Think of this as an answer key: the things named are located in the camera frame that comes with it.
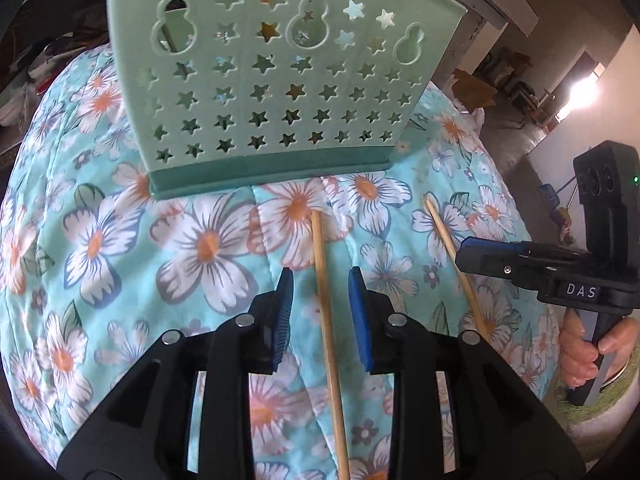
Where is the green sleeve right forearm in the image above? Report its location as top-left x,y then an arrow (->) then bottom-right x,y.
547,354 -> 639,468

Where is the floral turquoise quilted cloth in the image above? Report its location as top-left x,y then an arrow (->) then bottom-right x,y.
1,46 -> 559,479

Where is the green plastic utensil holder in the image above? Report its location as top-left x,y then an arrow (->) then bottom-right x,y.
106,0 -> 464,198

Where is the person's right hand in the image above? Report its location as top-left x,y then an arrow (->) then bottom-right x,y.
559,309 -> 639,388

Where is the wooden chopstick single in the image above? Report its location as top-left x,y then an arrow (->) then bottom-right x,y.
310,210 -> 350,480

